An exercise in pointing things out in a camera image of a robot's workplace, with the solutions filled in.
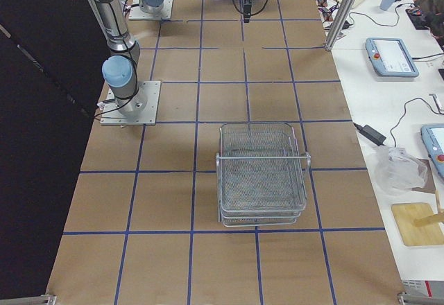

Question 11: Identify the wooden board stand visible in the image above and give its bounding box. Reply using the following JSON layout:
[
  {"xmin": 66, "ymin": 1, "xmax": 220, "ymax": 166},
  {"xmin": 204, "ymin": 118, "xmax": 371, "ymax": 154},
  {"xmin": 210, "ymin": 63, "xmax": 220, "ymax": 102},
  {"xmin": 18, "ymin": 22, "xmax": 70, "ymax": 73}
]
[{"xmin": 391, "ymin": 191, "xmax": 443, "ymax": 247}]

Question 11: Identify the silver wire mesh shelf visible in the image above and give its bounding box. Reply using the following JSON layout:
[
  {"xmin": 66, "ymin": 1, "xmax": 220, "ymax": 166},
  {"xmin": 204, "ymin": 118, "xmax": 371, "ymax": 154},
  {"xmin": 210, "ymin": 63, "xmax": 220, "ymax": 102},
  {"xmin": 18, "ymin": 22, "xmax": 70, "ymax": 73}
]
[{"xmin": 216, "ymin": 122, "xmax": 311, "ymax": 227}]

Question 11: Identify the blue teach pendant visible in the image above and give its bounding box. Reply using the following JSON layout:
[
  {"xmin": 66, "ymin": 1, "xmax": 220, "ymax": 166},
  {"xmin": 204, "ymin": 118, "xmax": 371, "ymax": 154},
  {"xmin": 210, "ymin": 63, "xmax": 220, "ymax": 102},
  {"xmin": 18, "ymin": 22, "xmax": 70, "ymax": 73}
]
[
  {"xmin": 365, "ymin": 37, "xmax": 419, "ymax": 78},
  {"xmin": 420, "ymin": 123, "xmax": 444, "ymax": 179}
]

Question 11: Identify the black power adapter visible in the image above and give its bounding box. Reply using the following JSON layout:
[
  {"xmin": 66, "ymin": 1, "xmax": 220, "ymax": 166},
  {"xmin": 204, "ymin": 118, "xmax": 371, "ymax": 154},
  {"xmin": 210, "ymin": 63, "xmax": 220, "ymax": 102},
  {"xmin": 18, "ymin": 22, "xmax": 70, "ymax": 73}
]
[{"xmin": 355, "ymin": 123, "xmax": 386, "ymax": 146}]

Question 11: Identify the near blue teach pendant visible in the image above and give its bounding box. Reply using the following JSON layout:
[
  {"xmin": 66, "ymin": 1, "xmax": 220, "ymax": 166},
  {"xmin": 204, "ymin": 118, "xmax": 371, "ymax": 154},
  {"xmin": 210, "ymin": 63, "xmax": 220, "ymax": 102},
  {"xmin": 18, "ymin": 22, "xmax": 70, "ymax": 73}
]
[{"xmin": 420, "ymin": 123, "xmax": 444, "ymax": 179}]

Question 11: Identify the clear plastic bag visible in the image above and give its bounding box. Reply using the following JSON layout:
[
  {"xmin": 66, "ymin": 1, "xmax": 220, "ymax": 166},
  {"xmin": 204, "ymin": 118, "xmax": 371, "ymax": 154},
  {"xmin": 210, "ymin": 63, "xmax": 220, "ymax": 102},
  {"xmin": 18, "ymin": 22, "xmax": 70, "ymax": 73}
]
[{"xmin": 375, "ymin": 146, "xmax": 428, "ymax": 193}]

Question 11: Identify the aluminium frame post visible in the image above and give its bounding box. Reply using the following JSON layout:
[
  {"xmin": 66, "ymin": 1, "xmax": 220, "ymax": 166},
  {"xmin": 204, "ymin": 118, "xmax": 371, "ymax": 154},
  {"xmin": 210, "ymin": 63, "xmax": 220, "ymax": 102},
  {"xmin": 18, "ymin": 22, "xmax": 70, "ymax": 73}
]
[{"xmin": 325, "ymin": 0, "xmax": 355, "ymax": 51}]

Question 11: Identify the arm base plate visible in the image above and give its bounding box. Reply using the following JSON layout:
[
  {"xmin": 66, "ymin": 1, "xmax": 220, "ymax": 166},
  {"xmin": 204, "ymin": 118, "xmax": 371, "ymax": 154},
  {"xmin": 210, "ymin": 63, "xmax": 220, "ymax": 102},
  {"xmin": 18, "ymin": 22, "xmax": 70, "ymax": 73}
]
[
  {"xmin": 99, "ymin": 81, "xmax": 161, "ymax": 125},
  {"xmin": 128, "ymin": 0, "xmax": 173, "ymax": 21}
]

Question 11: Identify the brown paper table cover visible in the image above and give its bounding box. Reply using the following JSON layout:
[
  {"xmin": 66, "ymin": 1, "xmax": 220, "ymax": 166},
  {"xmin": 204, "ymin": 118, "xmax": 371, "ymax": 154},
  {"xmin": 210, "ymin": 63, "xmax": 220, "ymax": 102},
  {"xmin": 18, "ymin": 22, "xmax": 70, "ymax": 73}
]
[{"xmin": 47, "ymin": 0, "xmax": 402, "ymax": 304}]

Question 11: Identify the far blue teach pendant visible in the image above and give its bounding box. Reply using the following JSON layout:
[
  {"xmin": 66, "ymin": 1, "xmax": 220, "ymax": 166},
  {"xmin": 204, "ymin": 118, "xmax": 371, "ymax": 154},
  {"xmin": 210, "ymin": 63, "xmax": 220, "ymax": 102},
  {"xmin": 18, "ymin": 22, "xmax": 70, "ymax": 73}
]
[{"xmin": 365, "ymin": 37, "xmax": 419, "ymax": 78}]

